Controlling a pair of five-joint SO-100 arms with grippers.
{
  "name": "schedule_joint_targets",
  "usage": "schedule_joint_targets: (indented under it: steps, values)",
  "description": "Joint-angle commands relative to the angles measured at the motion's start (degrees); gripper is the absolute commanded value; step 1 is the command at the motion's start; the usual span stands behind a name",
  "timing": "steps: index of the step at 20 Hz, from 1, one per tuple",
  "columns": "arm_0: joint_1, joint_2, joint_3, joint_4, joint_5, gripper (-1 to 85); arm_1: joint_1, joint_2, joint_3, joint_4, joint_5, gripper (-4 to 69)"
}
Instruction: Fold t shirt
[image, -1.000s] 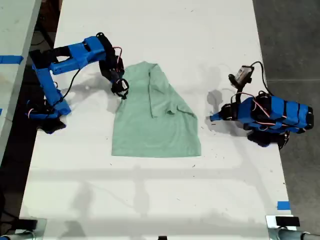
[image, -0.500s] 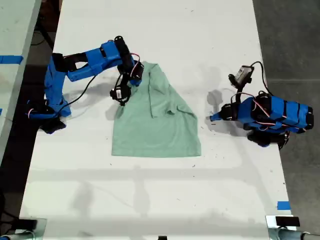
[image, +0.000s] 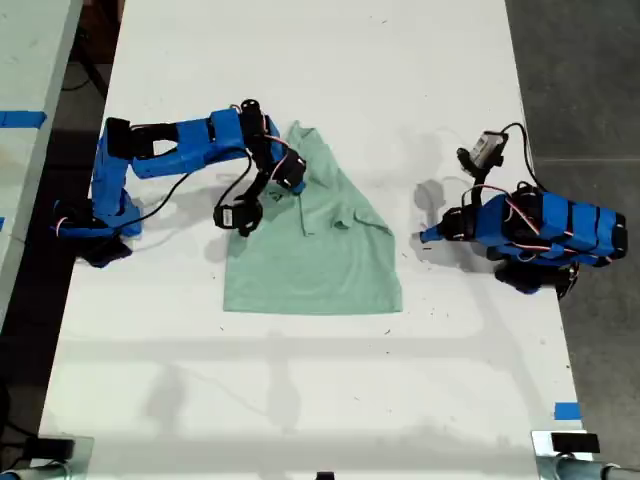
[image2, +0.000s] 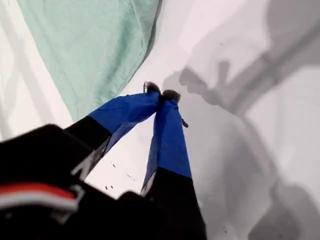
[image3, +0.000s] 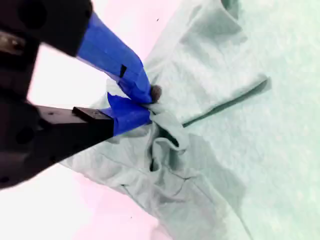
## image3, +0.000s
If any gripper finger with blue tape dark tip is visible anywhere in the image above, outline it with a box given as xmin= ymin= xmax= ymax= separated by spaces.
xmin=0 ymin=0 xmax=163 ymax=105

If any pale green T-shirt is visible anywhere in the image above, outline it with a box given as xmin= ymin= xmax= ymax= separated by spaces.
xmin=59 ymin=0 xmax=320 ymax=240

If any gripper finger blue tape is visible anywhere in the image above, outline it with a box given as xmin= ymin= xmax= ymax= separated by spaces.
xmin=36 ymin=91 xmax=153 ymax=173

